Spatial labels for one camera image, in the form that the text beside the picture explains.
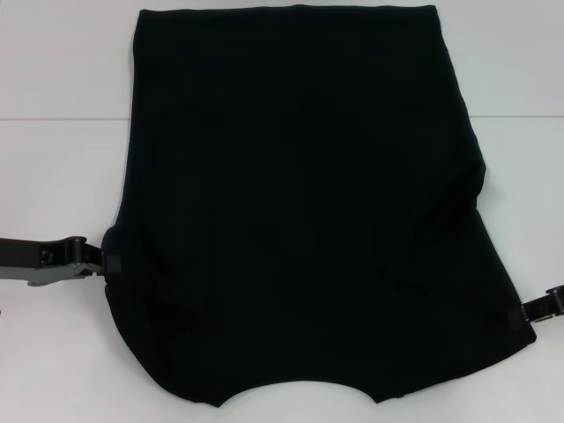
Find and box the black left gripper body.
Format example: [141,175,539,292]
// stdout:
[0,235,79,288]

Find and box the black shirt with white print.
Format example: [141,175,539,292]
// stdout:
[99,4,539,405]

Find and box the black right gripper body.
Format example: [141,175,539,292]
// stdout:
[551,284,564,328]

